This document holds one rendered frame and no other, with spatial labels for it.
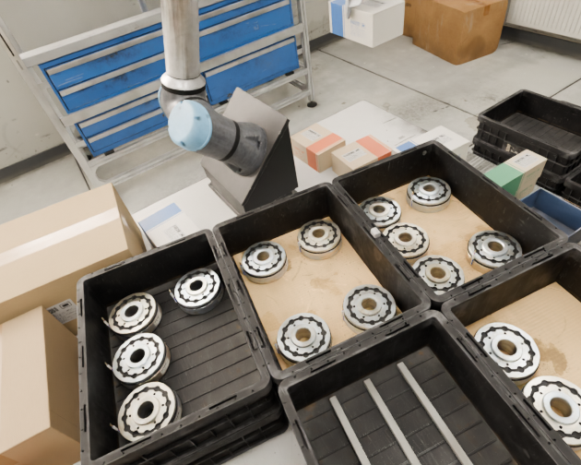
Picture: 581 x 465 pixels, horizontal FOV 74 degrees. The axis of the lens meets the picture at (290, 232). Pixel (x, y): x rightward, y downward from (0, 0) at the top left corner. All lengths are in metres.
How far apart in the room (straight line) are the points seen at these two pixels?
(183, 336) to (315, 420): 0.32
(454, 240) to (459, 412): 0.38
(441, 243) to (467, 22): 2.78
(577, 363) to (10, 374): 1.05
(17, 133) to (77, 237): 2.44
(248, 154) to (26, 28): 2.42
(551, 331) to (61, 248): 1.06
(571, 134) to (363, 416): 1.58
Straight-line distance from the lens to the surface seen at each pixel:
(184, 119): 1.03
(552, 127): 2.03
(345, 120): 1.60
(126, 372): 0.84
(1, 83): 3.37
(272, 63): 2.90
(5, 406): 0.95
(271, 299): 0.85
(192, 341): 0.85
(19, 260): 1.14
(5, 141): 3.51
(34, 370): 0.96
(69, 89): 2.50
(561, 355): 0.85
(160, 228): 1.17
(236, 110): 1.27
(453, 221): 0.99
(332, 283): 0.85
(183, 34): 1.06
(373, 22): 1.24
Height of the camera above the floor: 1.52
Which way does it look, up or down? 46 degrees down
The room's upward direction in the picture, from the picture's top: 12 degrees counter-clockwise
